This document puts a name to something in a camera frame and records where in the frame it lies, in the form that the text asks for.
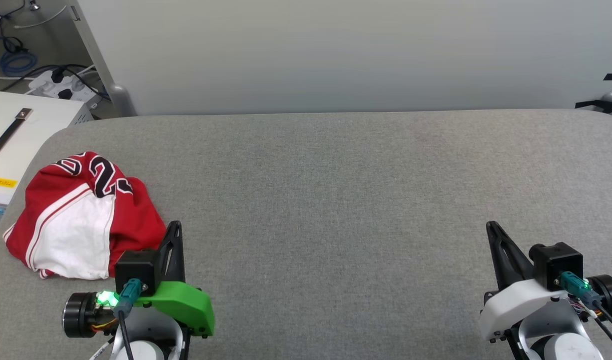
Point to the white metal frame post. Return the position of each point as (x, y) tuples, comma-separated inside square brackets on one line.
[(103, 65)]

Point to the yellow warning label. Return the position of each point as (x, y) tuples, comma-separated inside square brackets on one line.
[(3, 182)]

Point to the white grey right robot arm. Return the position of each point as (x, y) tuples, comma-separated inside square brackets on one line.
[(565, 345)]

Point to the red white Bulls 23 jersey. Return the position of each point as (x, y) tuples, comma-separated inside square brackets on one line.
[(71, 230)]

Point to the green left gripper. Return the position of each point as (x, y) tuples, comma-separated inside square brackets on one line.
[(181, 302)]

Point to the white equipment box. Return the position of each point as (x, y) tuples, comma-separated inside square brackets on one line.
[(41, 117)]

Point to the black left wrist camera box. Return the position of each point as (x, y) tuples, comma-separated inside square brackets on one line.
[(136, 270)]

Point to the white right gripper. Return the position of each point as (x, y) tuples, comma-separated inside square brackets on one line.
[(525, 307)]

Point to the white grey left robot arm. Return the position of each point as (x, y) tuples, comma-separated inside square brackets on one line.
[(141, 345)]

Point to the white power strip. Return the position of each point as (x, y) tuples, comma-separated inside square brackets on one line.
[(51, 86)]

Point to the grey rounded foot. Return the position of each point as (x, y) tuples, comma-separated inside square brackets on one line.
[(611, 96)]

